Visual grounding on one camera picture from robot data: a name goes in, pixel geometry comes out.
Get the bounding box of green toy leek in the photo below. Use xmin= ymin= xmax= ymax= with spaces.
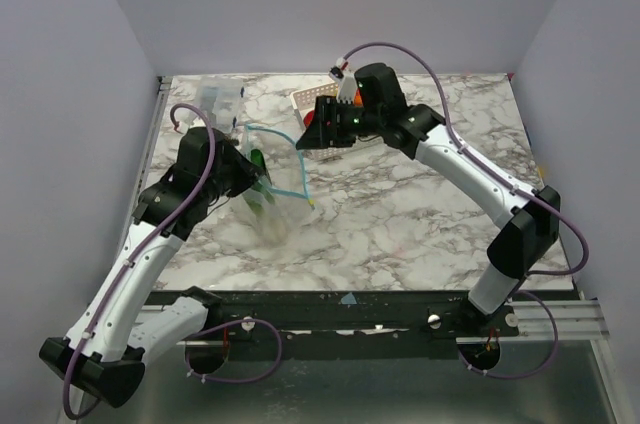
xmin=243 ymin=149 xmax=287 ymax=245

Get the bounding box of white perforated plastic basket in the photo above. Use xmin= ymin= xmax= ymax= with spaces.
xmin=290 ymin=84 xmax=382 ymax=162

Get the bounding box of clear zip top bag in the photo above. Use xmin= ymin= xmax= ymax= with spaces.
xmin=231 ymin=124 xmax=316 ymax=246

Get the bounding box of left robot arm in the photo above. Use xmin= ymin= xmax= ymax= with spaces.
xmin=39 ymin=127 xmax=263 ymax=408

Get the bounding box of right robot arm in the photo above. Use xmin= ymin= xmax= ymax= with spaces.
xmin=296 ymin=63 xmax=560 ymax=336

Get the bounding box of red toy apple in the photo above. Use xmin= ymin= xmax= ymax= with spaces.
xmin=303 ymin=110 xmax=315 ymax=129

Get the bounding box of clear plastic parts box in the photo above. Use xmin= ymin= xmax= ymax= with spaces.
xmin=194 ymin=76 xmax=244 ymax=134

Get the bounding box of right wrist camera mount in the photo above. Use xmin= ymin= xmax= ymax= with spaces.
xmin=329 ymin=57 xmax=359 ymax=104

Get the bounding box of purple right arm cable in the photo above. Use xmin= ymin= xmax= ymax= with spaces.
xmin=344 ymin=41 xmax=590 ymax=380

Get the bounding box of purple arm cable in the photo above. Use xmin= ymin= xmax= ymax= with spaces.
xmin=344 ymin=41 xmax=590 ymax=380
xmin=62 ymin=103 xmax=284 ymax=420

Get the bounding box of black metal base rail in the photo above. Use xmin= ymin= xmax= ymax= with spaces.
xmin=185 ymin=291 xmax=519 ymax=362

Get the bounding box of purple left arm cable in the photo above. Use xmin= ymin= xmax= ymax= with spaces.
xmin=62 ymin=103 xmax=284 ymax=420

